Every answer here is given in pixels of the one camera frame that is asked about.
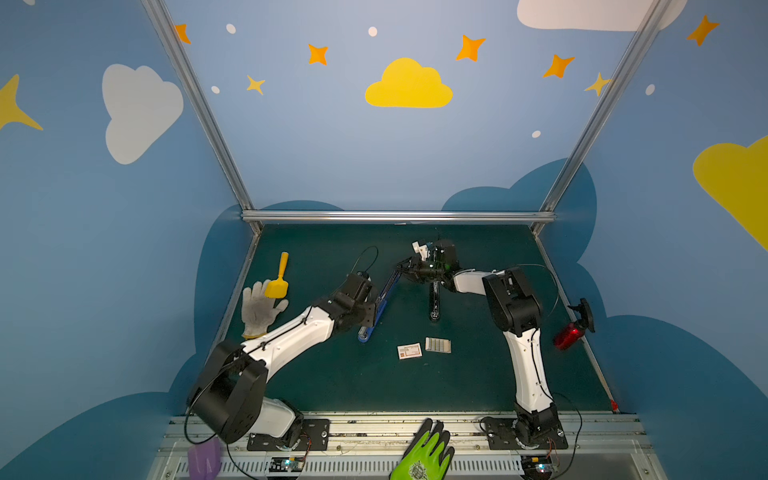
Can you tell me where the red white staple box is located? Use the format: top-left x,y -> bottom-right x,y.
397,343 -> 423,360

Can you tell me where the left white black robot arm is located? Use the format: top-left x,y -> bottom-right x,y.
187,299 -> 380,449

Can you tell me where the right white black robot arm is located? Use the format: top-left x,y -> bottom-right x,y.
397,255 -> 562,447

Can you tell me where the yellow plastic scoop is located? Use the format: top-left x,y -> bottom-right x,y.
264,252 -> 289,299

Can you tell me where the white fabric glove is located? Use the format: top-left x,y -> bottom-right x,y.
241,279 -> 289,340

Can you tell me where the red emergency stop button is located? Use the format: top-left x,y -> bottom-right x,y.
553,322 -> 585,351

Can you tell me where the green black work glove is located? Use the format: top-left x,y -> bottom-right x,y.
389,418 -> 455,480

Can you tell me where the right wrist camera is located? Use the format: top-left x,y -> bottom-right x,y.
412,239 -> 458,264

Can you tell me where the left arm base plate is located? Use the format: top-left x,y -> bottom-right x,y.
246,418 -> 330,452

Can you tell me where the aluminium frame crossbar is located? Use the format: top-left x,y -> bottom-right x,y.
241,210 -> 556,224

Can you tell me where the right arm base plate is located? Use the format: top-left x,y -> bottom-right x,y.
479,416 -> 569,450

